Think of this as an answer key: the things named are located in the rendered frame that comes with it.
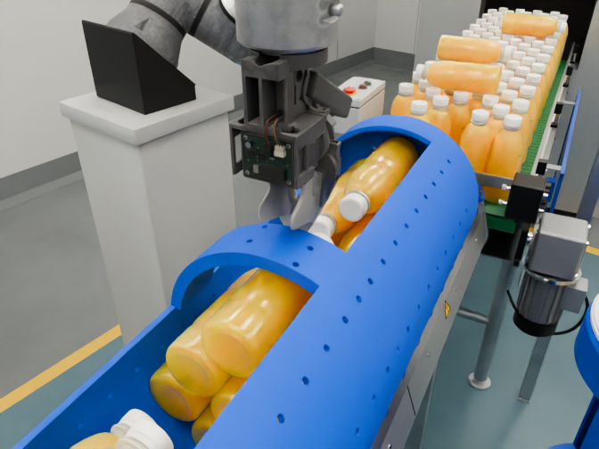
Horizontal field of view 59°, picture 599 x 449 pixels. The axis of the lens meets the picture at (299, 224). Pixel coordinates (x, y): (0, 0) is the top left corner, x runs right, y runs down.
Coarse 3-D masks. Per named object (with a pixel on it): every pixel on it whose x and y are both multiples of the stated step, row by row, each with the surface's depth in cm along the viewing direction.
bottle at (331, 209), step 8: (360, 160) 94; (352, 168) 91; (344, 176) 88; (336, 184) 86; (344, 184) 85; (336, 192) 83; (328, 200) 82; (336, 200) 82; (328, 208) 81; (336, 208) 81; (328, 216) 80; (336, 216) 81; (336, 224) 81; (344, 224) 82; (352, 224) 84; (336, 232) 83; (344, 232) 84
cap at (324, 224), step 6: (318, 216) 80; (324, 216) 80; (318, 222) 79; (324, 222) 79; (330, 222) 80; (312, 228) 80; (318, 228) 80; (324, 228) 79; (330, 228) 79; (330, 234) 79
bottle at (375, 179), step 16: (384, 144) 87; (400, 144) 87; (368, 160) 82; (384, 160) 81; (400, 160) 83; (416, 160) 88; (352, 176) 79; (368, 176) 77; (384, 176) 78; (400, 176) 82; (352, 192) 76; (368, 192) 76; (384, 192) 77; (368, 208) 76
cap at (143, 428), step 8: (136, 424) 43; (144, 424) 42; (152, 424) 42; (128, 432) 42; (136, 432) 42; (144, 432) 42; (152, 432) 42; (160, 432) 42; (144, 440) 41; (152, 440) 41; (160, 440) 42; (168, 440) 42; (152, 448) 41; (160, 448) 41; (168, 448) 42
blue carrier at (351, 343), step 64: (384, 128) 85; (448, 192) 77; (256, 256) 54; (320, 256) 55; (384, 256) 59; (448, 256) 73; (192, 320) 69; (320, 320) 49; (384, 320) 55; (128, 384) 60; (256, 384) 42; (320, 384) 45; (384, 384) 53; (64, 448) 53; (192, 448) 64; (256, 448) 38; (320, 448) 43
